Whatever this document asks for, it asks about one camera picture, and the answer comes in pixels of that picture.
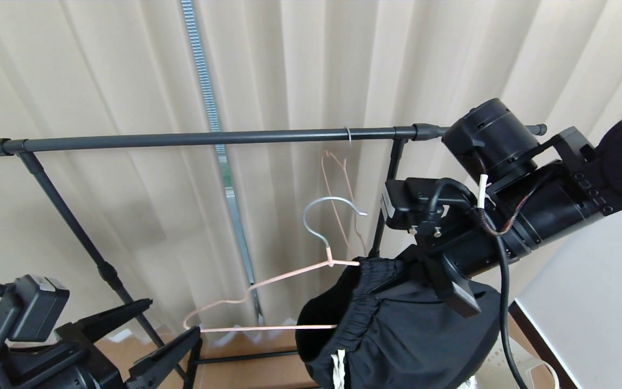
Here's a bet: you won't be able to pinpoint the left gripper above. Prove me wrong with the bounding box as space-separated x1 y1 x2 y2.
0 299 202 389

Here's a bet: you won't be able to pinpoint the white laundry basket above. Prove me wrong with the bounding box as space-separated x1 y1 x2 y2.
478 346 560 389

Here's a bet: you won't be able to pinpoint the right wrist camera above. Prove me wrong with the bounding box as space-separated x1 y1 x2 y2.
380 177 479 238

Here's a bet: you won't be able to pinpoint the black clothes rack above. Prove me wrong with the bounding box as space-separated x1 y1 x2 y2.
0 123 548 389

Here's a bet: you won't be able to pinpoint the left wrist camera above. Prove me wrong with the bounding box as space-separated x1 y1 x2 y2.
0 274 70 368

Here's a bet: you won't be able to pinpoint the black shorts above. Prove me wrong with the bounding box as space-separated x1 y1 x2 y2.
295 246 501 389

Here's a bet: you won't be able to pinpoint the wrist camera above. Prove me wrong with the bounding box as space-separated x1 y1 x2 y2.
0 274 70 368
380 177 479 238

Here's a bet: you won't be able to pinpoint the beige curtain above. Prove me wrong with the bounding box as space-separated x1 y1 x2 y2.
0 0 622 352

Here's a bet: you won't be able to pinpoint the pink clothes hanger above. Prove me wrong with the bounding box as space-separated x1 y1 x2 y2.
183 196 368 331
322 127 368 257

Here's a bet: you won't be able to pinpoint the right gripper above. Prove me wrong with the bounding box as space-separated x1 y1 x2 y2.
414 237 517 318

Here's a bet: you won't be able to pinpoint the black cable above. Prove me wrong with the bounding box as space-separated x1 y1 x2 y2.
430 178 528 389

